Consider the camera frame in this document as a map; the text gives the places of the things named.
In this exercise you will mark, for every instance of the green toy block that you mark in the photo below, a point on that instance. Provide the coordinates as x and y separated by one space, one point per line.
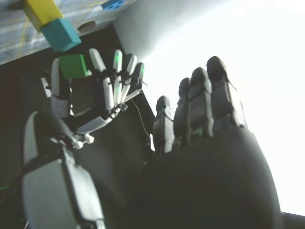
74 65

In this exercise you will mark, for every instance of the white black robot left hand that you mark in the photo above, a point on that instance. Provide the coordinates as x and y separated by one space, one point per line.
209 179

